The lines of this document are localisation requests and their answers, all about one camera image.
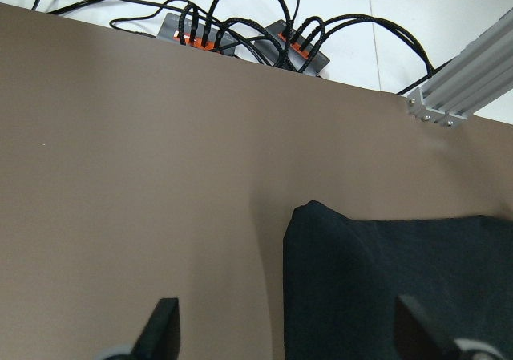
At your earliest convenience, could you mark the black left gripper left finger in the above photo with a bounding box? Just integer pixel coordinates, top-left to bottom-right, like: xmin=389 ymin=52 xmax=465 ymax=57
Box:
xmin=130 ymin=297 xmax=180 ymax=360

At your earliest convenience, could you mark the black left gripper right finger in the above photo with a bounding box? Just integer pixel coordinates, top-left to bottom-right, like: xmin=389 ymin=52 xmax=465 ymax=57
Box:
xmin=394 ymin=295 xmax=463 ymax=360

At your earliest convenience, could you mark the black printed t-shirt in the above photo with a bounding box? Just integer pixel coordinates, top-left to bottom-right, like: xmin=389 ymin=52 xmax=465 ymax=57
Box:
xmin=283 ymin=201 xmax=512 ymax=359

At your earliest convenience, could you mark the power strip with plugs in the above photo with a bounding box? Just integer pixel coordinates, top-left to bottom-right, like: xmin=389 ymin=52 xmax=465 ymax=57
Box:
xmin=253 ymin=19 xmax=330 ymax=77

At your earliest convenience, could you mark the aluminium vertical post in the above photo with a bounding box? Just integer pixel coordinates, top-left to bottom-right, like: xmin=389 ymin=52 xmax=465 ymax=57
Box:
xmin=406 ymin=10 xmax=512 ymax=127

